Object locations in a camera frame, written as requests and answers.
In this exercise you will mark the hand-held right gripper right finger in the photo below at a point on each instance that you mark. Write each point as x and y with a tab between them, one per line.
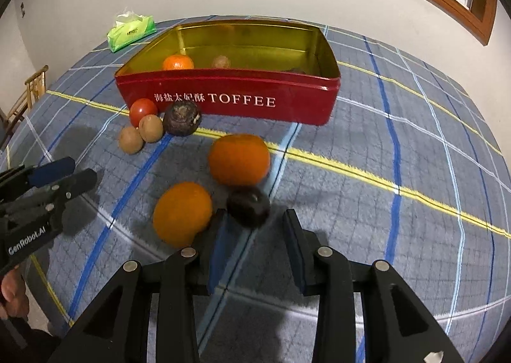
295	259

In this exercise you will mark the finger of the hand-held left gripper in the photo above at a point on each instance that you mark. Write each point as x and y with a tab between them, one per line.
78	182
54	170

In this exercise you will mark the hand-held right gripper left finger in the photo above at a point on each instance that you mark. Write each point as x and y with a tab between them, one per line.
217	255

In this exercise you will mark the smooth oval orange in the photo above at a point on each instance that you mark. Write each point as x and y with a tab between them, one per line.
182	214

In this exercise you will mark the small dark plum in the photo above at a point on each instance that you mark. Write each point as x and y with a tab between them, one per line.
248	206

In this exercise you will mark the brown kiwi front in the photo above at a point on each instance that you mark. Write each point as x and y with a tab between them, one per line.
131	140

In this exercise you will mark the brown longan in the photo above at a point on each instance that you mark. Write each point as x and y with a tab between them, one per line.
220	62
151	128

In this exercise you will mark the red cherry tomato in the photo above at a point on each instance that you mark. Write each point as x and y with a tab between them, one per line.
143	111

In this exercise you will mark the round orange mandarin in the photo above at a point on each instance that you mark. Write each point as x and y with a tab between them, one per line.
239	159

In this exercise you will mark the dark passion fruit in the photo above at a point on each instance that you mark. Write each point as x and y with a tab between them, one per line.
181	118

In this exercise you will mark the large orange mandarin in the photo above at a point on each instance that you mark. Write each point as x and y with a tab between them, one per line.
178	63

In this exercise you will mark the red and gold tin box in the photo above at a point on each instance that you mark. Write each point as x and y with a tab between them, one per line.
299	99

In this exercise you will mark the person's left hand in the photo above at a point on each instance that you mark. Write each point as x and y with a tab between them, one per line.
14	295

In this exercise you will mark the light wooden chair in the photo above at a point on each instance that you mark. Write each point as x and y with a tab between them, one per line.
36	75

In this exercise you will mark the blue plaid tablecloth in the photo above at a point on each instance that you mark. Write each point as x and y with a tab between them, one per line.
399	147

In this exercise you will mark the green tissue pack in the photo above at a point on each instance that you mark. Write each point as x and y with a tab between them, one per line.
131	33

